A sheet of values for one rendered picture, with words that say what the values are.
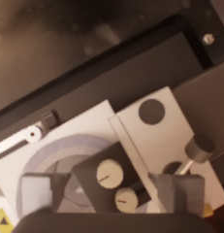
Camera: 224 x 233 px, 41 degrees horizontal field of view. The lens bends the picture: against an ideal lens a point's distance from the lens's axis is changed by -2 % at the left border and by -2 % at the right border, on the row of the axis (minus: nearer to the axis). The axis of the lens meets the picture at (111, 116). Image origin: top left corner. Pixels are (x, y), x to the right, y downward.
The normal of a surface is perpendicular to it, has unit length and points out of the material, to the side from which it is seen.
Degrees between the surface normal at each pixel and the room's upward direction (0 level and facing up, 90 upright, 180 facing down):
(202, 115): 90
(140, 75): 90
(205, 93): 90
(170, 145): 90
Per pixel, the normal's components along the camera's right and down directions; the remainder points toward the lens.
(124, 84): 0.02, 0.00
